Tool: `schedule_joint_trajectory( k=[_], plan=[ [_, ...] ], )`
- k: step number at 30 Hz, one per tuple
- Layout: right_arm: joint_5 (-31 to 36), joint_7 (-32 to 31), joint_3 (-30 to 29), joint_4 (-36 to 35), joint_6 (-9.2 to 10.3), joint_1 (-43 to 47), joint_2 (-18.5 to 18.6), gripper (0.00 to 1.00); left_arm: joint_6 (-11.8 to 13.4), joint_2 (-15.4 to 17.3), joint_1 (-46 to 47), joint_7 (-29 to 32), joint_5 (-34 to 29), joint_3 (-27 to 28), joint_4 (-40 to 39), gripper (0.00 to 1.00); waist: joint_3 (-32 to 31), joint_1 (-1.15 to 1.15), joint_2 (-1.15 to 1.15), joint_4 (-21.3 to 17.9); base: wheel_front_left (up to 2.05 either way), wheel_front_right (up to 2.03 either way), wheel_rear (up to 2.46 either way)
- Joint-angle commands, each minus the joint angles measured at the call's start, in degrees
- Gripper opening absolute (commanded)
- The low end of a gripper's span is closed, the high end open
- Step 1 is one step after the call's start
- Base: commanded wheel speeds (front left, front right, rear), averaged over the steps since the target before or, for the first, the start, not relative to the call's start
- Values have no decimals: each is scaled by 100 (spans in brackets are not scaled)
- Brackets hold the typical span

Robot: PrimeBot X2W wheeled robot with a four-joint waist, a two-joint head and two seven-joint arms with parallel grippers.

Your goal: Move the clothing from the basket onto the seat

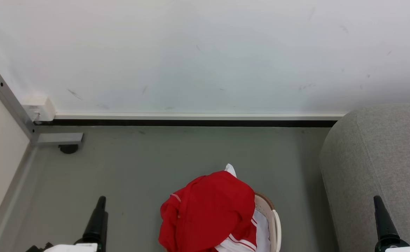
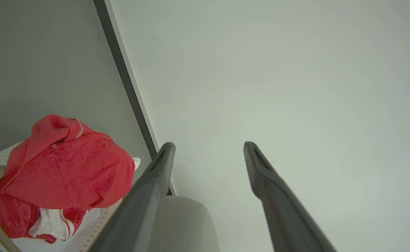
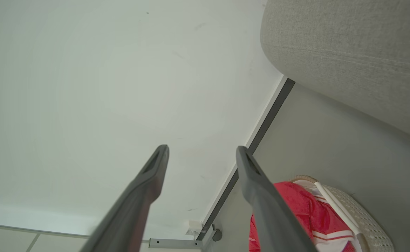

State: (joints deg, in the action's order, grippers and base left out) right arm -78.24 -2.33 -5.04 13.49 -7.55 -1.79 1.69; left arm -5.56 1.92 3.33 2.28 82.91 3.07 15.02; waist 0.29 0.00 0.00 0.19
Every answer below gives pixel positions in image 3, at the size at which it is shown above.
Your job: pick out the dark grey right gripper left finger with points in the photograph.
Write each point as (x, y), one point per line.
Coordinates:
(128, 210)

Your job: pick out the red clothing with white stripes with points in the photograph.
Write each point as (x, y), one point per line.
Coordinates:
(306, 208)

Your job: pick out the dark grey baseboard strip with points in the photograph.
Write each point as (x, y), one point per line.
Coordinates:
(271, 112)

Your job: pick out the grey fabric sofa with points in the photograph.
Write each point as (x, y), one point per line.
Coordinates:
(359, 52)

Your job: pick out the white wicker laundry basket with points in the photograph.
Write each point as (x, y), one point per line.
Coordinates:
(369, 227)

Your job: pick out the grey metal partition stand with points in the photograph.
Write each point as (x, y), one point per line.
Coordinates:
(173, 243)

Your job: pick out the dark caster wheel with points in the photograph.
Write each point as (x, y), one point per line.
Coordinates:
(217, 235)

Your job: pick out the small white wall box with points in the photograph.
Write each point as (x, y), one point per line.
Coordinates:
(193, 227)

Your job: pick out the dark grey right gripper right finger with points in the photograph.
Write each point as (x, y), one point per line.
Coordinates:
(271, 217)

